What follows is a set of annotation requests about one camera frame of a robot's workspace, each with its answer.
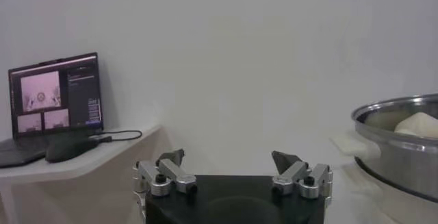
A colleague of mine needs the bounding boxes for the small black usb dongle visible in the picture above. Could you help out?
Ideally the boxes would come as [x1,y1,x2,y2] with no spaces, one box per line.
[88,134,113,145]

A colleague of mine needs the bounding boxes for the white steamed baozi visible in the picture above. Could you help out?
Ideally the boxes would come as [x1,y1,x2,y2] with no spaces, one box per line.
[394,111,438,140]

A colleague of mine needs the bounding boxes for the white side table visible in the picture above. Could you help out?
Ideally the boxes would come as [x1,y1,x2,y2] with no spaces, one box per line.
[0,124,172,224]

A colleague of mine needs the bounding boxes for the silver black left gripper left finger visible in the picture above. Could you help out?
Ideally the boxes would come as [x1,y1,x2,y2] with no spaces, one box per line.
[132,148,198,199]

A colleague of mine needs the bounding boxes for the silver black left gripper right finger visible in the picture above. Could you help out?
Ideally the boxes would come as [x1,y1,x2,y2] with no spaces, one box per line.
[271,149,334,199]

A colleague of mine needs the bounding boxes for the steel perforated steamer basket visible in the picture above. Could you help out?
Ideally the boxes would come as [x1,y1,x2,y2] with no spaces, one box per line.
[330,93,438,203]

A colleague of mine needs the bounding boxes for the black open laptop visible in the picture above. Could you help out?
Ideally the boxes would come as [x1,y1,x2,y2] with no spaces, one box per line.
[0,52,104,169]

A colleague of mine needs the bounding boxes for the thin black usb cable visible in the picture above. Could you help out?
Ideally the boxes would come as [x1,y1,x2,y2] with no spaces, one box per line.
[89,129,144,144]

